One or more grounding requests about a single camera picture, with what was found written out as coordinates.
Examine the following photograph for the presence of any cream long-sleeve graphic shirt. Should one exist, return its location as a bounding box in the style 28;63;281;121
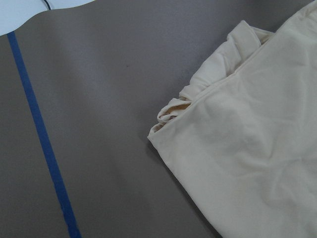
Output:
148;1;317;238

